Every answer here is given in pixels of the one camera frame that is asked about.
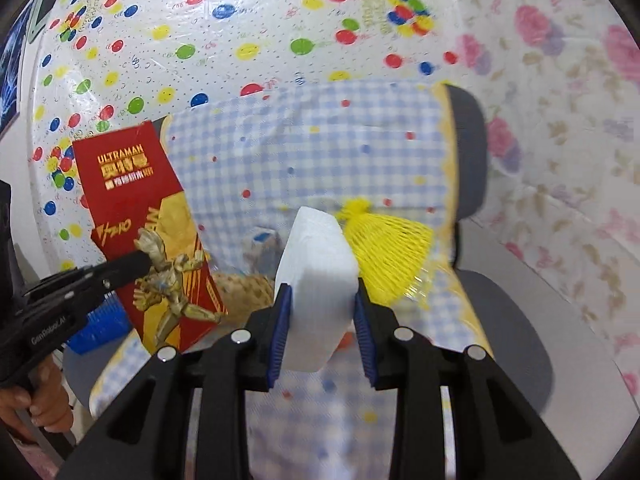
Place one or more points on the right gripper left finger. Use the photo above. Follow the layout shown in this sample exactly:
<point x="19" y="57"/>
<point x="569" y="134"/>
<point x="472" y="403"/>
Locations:
<point x="144" y="432"/>

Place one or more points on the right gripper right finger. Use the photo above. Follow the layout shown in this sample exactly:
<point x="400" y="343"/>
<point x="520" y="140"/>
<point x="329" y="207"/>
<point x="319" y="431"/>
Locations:
<point x="497" y="433"/>

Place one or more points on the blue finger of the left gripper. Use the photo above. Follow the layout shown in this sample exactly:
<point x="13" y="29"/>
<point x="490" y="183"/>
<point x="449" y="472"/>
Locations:
<point x="105" y="324"/>

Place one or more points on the red Ultraman box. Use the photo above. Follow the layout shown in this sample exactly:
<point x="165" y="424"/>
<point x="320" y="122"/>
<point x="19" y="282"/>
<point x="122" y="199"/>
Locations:
<point x="136" y="202"/>

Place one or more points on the yellow foam fruit net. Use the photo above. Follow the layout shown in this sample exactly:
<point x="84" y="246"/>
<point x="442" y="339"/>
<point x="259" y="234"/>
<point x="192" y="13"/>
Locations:
<point x="390" y="250"/>

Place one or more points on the orange knitted cloth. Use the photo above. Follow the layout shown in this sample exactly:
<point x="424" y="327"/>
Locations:
<point x="346" y="341"/>

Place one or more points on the person's left hand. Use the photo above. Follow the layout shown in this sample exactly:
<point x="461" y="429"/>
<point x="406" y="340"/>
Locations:
<point x="49" y="406"/>

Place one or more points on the grey office chair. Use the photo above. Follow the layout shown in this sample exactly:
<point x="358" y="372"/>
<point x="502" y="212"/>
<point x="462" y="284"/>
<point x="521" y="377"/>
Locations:
<point x="483" y="272"/>

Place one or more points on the woven bamboo basket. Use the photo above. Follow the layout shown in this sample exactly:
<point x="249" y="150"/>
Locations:
<point x="242" y="295"/>

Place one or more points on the small milk carton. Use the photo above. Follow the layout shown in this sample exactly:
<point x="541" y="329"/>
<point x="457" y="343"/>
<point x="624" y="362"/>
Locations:
<point x="262" y="251"/>

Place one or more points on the blue checkered plastic cloth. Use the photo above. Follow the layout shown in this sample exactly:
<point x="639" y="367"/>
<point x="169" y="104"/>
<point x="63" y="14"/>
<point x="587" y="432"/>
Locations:
<point x="252" y="162"/>

